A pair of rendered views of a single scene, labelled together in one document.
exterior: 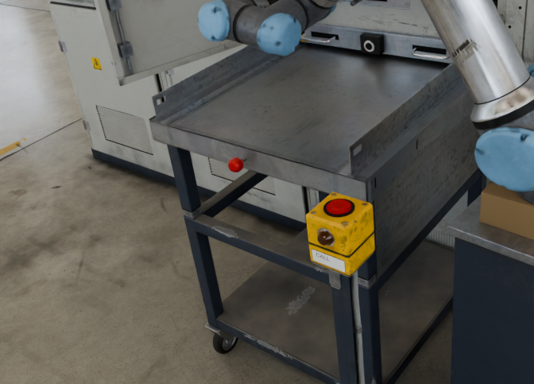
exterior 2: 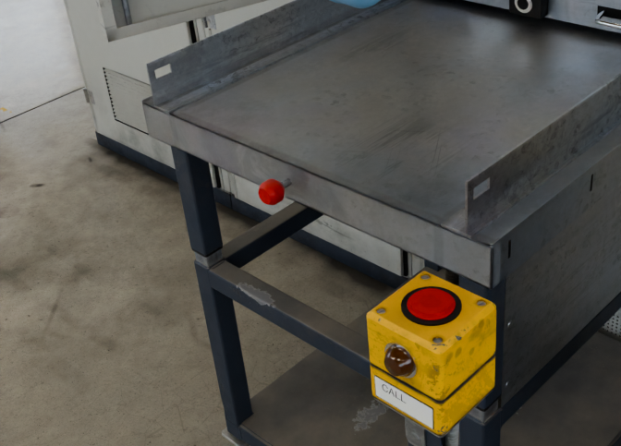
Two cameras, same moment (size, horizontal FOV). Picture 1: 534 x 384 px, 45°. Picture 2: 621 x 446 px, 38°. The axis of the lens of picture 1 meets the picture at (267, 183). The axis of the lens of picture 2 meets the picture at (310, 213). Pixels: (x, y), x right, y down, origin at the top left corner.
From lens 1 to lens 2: 0.29 m
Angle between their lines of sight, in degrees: 4
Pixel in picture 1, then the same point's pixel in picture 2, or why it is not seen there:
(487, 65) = not seen: outside the picture
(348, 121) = (473, 130)
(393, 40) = not seen: outside the picture
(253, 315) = (298, 425)
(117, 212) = (119, 232)
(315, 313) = (398, 433)
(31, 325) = not seen: outside the picture
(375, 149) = (515, 188)
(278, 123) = (353, 125)
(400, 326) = not seen: outside the picture
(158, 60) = (176, 3)
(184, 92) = (205, 60)
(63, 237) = (36, 263)
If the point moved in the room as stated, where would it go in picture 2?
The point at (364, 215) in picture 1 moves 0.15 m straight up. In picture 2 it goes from (478, 326) to (480, 167)
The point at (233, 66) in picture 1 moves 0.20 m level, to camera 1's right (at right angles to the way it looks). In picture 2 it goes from (293, 21) to (417, 12)
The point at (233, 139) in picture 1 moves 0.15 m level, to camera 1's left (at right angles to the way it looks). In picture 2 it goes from (272, 147) to (159, 155)
